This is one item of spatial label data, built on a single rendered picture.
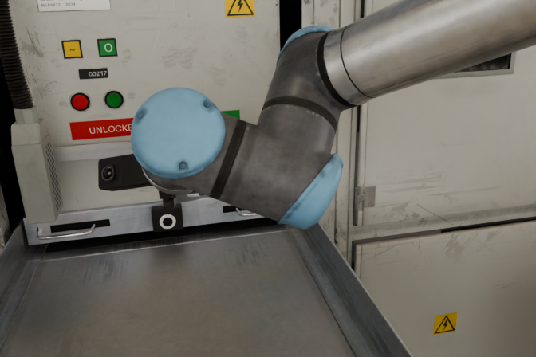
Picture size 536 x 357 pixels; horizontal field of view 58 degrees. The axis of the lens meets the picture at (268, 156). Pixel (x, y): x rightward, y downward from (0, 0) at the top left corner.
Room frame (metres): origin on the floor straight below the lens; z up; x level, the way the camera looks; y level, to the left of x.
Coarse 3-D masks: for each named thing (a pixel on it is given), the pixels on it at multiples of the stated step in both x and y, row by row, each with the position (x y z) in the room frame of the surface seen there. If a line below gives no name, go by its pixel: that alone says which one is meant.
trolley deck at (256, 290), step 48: (240, 240) 0.87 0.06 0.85; (288, 240) 0.86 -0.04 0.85; (48, 288) 0.71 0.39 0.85; (96, 288) 0.71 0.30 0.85; (144, 288) 0.71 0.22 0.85; (192, 288) 0.70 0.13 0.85; (240, 288) 0.70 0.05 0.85; (288, 288) 0.69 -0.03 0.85; (48, 336) 0.59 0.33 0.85; (96, 336) 0.59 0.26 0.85; (144, 336) 0.58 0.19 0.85; (192, 336) 0.58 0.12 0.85; (240, 336) 0.58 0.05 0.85; (288, 336) 0.58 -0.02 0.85; (336, 336) 0.57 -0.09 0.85
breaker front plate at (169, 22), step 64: (128, 0) 0.89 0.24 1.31; (192, 0) 0.92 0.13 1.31; (256, 0) 0.94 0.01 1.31; (64, 64) 0.87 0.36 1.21; (128, 64) 0.89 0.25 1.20; (192, 64) 0.91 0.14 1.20; (256, 64) 0.94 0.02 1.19; (64, 128) 0.86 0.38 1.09; (64, 192) 0.86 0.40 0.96; (128, 192) 0.89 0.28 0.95
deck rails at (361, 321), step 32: (320, 224) 0.79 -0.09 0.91; (0, 256) 0.71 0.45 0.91; (320, 256) 0.79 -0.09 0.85; (0, 288) 0.68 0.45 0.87; (320, 288) 0.69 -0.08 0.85; (352, 288) 0.63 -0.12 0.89; (0, 320) 0.63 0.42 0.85; (352, 320) 0.60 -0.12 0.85; (384, 320) 0.52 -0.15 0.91; (384, 352) 0.52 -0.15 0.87
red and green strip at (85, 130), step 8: (224, 112) 0.92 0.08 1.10; (232, 112) 0.93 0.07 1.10; (96, 120) 0.88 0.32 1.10; (104, 120) 0.88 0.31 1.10; (112, 120) 0.88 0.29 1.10; (120, 120) 0.89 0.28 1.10; (128, 120) 0.89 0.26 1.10; (72, 128) 0.87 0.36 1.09; (80, 128) 0.87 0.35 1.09; (88, 128) 0.87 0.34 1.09; (96, 128) 0.88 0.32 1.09; (104, 128) 0.88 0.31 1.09; (112, 128) 0.88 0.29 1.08; (120, 128) 0.88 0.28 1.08; (128, 128) 0.89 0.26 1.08; (72, 136) 0.87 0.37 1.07; (80, 136) 0.87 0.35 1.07; (88, 136) 0.87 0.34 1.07; (96, 136) 0.88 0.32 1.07; (104, 136) 0.88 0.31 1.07; (112, 136) 0.88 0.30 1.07
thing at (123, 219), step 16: (96, 208) 0.87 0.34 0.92; (112, 208) 0.87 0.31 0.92; (128, 208) 0.87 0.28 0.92; (144, 208) 0.88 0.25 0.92; (192, 208) 0.90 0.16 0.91; (208, 208) 0.90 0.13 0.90; (224, 208) 0.91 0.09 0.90; (240, 208) 0.92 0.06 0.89; (32, 224) 0.84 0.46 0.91; (64, 224) 0.85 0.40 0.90; (80, 224) 0.85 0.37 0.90; (112, 224) 0.87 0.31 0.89; (128, 224) 0.87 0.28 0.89; (144, 224) 0.88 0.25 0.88; (192, 224) 0.90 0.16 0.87; (32, 240) 0.84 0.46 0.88; (64, 240) 0.85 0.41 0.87
